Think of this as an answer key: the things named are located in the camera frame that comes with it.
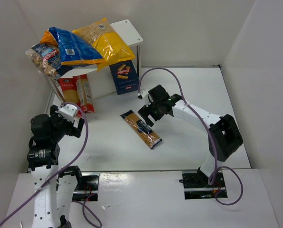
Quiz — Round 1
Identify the dark La Sicilia spaghetti pack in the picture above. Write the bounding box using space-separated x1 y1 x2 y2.
121 110 162 149

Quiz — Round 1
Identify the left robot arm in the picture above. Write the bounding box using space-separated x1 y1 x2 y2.
27 103 85 228

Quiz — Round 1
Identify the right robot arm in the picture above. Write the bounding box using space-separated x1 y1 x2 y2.
137 85 243 183

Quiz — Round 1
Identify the blue Barilla pasta box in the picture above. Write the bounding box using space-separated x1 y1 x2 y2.
109 60 139 95

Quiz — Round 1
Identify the white two-tier shelf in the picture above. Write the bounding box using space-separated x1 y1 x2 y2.
45 19 143 102

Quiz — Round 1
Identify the clear mixed pasta bag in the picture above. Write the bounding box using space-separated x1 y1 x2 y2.
25 43 74 80

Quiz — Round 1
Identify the blue pasta bag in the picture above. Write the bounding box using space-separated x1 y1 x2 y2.
40 27 105 66

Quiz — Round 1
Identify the yellow pasta bag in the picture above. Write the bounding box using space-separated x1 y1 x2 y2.
72 18 135 71

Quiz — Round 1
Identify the clear red spaghetti pack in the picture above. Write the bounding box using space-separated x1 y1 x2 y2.
73 74 95 113

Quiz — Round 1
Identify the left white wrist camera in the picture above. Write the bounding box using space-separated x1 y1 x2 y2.
57 103 79 123

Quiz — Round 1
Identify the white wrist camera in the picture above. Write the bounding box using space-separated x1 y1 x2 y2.
137 89 151 106
57 103 79 123

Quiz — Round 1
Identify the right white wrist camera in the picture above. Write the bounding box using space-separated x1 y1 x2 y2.
137 89 151 106

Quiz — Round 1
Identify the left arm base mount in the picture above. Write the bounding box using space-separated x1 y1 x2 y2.
72 171 100 202

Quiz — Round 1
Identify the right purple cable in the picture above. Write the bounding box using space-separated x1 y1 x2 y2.
137 67 244 205

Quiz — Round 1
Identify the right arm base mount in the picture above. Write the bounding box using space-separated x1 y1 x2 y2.
179 171 228 200

